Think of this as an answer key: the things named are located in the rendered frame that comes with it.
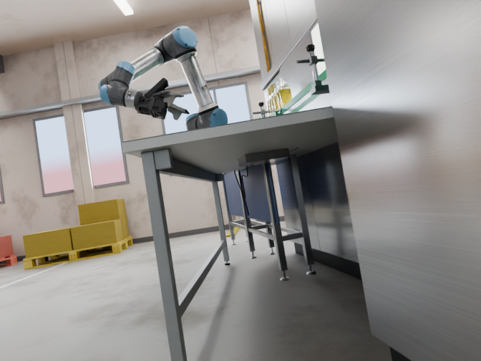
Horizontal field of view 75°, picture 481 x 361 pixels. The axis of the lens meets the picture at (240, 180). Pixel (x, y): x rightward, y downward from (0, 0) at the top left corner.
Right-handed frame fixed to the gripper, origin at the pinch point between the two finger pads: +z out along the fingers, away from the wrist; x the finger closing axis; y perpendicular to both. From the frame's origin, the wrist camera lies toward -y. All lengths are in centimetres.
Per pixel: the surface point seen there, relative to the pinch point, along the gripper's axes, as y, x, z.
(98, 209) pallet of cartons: 22, -333, -179
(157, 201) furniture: 44.3, 18.3, 3.2
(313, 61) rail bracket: -13, 22, 45
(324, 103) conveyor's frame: -8, 4, 54
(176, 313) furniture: 77, 11, 16
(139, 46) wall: -247, -326, -189
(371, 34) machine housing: 5, 59, 52
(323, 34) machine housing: -7, 43, 44
